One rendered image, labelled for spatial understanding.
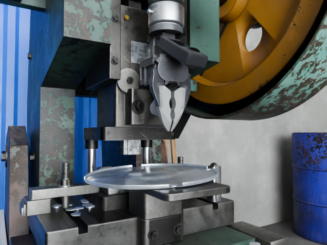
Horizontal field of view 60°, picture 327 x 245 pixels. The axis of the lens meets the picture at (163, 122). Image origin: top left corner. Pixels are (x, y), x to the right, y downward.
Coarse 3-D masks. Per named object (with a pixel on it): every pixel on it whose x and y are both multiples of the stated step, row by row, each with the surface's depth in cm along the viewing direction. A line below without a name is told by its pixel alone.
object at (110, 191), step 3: (102, 189) 69; (105, 189) 67; (108, 189) 66; (111, 189) 66; (114, 189) 66; (117, 189) 66; (120, 189) 67; (108, 192) 65; (111, 192) 66; (114, 192) 66; (117, 192) 66; (120, 192) 67
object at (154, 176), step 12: (108, 168) 71; (120, 168) 74; (132, 168) 73; (144, 168) 72; (156, 168) 68; (168, 168) 71; (180, 168) 71; (192, 168) 70; (204, 168) 69; (96, 180) 57; (108, 180) 57; (120, 180) 57; (132, 180) 56; (144, 180) 56; (156, 180) 55; (168, 180) 55; (180, 180) 55; (192, 180) 54; (204, 180) 52
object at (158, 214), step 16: (144, 192) 51; (160, 192) 46; (176, 192) 46; (192, 192) 47; (208, 192) 49; (224, 192) 50; (144, 208) 56; (160, 208) 57; (176, 208) 59; (144, 224) 56; (160, 224) 57; (176, 224) 59; (144, 240) 56; (160, 240) 57; (176, 240) 59
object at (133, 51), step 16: (128, 16) 66; (144, 16) 68; (128, 32) 65; (144, 32) 67; (128, 48) 65; (144, 48) 67; (128, 64) 65; (128, 80) 63; (112, 96) 64; (128, 96) 63; (144, 96) 64; (112, 112) 64; (128, 112) 63; (144, 112) 63
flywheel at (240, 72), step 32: (256, 0) 85; (288, 0) 76; (320, 0) 65; (224, 32) 97; (288, 32) 72; (224, 64) 96; (256, 64) 85; (288, 64) 72; (192, 96) 106; (224, 96) 91; (256, 96) 84
